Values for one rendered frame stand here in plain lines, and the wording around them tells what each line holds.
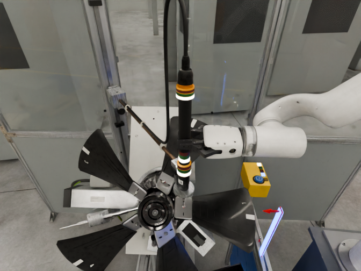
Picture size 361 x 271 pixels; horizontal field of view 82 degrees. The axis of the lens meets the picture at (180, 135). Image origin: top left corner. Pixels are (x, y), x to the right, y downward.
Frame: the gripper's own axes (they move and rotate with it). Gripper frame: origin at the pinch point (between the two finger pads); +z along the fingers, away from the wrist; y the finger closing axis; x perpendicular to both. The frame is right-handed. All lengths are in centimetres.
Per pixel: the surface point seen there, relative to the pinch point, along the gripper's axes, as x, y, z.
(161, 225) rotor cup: -30.0, -7.6, 7.0
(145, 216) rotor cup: -28.5, -5.6, 12.6
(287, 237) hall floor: -148, 56, -94
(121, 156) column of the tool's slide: -56, 55, 41
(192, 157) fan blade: -13.8, 8.3, -2.9
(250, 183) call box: -42, 22, -32
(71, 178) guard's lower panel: -97, 70, 93
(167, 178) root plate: -22.7, 6.2, 6.0
